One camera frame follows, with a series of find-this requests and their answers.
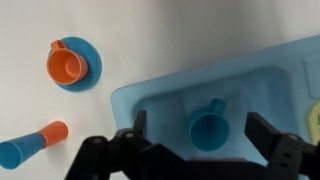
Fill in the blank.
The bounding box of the orange toy cup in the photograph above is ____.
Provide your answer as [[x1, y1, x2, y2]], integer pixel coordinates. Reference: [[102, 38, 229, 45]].
[[45, 39, 90, 86]]

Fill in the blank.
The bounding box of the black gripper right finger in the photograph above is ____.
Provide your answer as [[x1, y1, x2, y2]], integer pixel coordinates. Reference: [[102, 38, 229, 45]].
[[244, 112, 320, 180]]

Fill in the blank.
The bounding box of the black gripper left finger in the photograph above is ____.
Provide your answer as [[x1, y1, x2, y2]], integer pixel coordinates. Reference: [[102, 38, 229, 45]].
[[64, 109, 188, 180]]

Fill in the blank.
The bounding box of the orange toy tumbler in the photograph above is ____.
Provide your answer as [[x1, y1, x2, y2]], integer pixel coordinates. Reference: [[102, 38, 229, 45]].
[[39, 120, 70, 148]]

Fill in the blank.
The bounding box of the blue toy tumbler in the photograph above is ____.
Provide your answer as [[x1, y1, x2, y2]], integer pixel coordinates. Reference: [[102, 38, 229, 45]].
[[0, 131, 48, 170]]

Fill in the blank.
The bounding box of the blue toy cup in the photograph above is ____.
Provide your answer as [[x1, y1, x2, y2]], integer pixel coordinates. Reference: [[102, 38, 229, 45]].
[[187, 97, 231, 153]]

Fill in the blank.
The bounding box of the blue toy saucer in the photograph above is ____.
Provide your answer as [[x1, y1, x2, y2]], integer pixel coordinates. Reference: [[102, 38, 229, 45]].
[[49, 36, 103, 93]]

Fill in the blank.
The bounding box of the blue toy sink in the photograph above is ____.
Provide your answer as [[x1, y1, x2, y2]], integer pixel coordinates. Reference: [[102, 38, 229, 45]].
[[109, 33, 320, 180]]

